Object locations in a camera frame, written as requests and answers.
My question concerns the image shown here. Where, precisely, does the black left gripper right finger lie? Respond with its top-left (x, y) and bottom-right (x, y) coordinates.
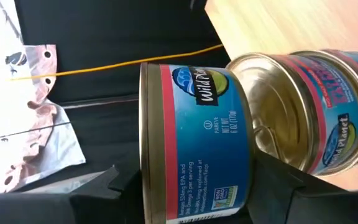
top-left (246, 151), bottom-right (358, 224)

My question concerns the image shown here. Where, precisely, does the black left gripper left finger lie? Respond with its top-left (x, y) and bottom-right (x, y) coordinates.
top-left (0, 151), bottom-right (145, 224)

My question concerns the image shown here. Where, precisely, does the yellow cable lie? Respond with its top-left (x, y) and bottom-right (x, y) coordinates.
top-left (0, 43), bottom-right (225, 85)

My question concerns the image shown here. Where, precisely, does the wooden shelf black metal frame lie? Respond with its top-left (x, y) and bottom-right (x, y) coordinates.
top-left (204, 0), bottom-right (358, 191)

